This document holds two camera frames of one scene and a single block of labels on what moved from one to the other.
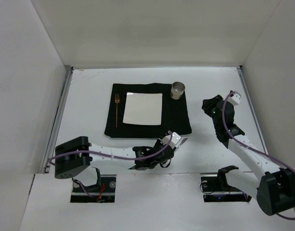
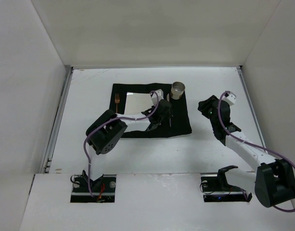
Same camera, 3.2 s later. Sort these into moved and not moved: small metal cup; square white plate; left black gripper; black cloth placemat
Moved: left black gripper
Not moved: small metal cup; black cloth placemat; square white plate
